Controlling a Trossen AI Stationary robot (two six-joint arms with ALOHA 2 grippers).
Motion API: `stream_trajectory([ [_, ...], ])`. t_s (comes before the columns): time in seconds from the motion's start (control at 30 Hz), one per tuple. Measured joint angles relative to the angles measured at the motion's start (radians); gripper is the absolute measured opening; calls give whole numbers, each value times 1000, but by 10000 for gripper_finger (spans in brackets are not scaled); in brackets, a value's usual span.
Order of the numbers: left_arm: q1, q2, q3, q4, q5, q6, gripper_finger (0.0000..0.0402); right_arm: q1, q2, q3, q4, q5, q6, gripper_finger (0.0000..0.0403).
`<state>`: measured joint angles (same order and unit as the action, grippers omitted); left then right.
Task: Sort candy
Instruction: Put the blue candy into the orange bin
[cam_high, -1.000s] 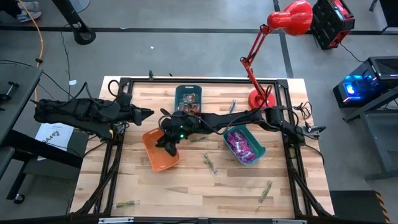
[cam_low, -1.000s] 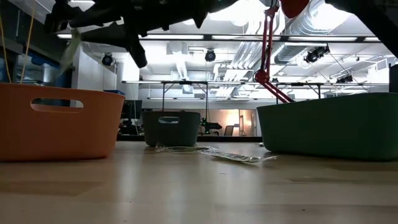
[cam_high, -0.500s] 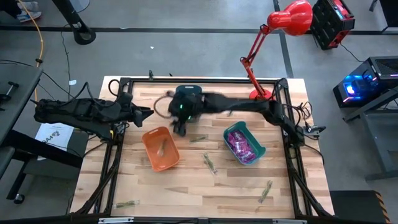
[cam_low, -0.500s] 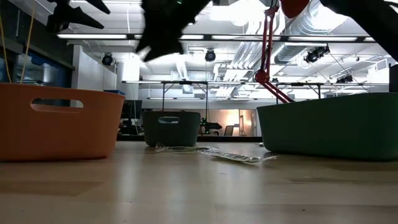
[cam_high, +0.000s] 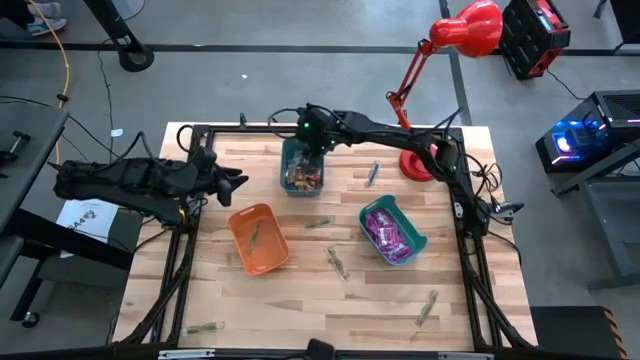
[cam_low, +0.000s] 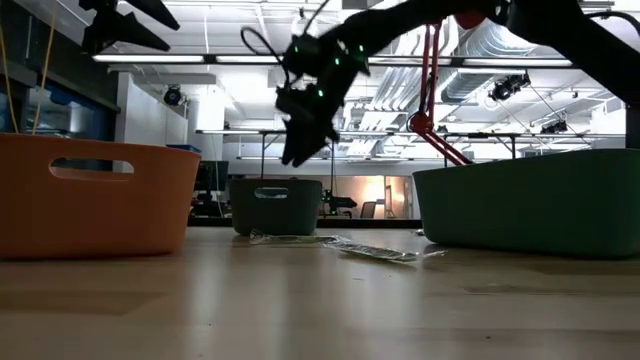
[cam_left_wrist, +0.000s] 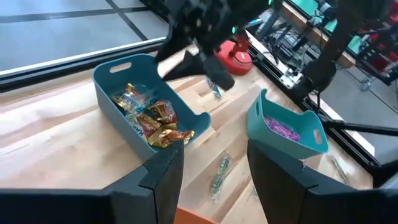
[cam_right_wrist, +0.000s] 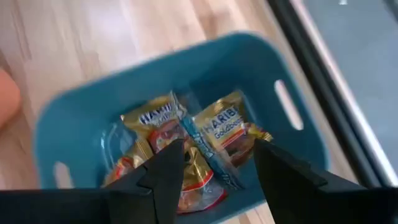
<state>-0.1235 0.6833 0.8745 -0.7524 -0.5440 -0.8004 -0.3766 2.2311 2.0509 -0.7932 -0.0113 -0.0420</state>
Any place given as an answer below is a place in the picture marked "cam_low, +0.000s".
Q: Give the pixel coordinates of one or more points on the clear plastic packet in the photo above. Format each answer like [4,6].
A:
[375,250]

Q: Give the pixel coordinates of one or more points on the red desk lamp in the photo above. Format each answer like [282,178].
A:
[421,122]

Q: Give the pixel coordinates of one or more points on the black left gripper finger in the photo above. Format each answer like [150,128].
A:
[155,12]
[120,32]

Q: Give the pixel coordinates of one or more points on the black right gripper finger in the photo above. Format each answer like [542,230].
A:
[297,145]
[322,137]

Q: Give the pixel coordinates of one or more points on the black monitor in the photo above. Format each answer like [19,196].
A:
[212,175]

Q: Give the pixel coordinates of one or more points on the blue box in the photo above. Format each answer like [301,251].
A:
[185,148]

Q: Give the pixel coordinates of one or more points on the black background robot arm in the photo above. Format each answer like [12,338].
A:
[337,202]

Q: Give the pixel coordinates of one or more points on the black office chair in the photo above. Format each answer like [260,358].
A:
[368,210]

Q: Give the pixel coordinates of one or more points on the teal plastic bin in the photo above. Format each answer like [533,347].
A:
[525,210]

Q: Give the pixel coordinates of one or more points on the long ceiling light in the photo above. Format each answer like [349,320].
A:
[250,59]
[500,62]
[150,58]

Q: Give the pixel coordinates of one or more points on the silver ceiling duct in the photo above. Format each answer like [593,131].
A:
[480,55]

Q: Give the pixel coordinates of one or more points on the blue plastic bin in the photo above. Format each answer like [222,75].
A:
[275,215]

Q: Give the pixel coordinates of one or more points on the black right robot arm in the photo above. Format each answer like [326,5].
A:
[575,35]

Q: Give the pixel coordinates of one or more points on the black ceiling camera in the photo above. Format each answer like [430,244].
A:
[172,96]
[552,127]
[507,87]

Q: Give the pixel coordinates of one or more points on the orange plastic bin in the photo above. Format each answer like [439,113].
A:
[100,215]

